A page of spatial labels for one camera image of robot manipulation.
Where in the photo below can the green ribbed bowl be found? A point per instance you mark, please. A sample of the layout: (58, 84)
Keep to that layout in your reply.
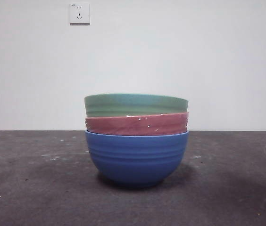
(135, 104)

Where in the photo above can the red ribbed bowl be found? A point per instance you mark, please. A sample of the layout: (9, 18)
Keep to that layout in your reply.
(135, 126)

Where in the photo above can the blue ribbed bowl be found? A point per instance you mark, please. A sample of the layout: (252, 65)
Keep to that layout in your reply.
(136, 160)

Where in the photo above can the white wall socket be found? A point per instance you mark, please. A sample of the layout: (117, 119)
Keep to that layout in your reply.
(79, 13)

